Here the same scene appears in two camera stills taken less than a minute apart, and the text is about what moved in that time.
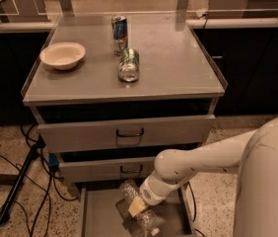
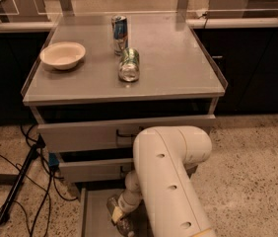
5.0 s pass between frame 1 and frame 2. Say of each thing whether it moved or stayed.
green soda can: stayed
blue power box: stayed
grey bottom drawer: stayed
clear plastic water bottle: moved
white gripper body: moved
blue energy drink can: stayed
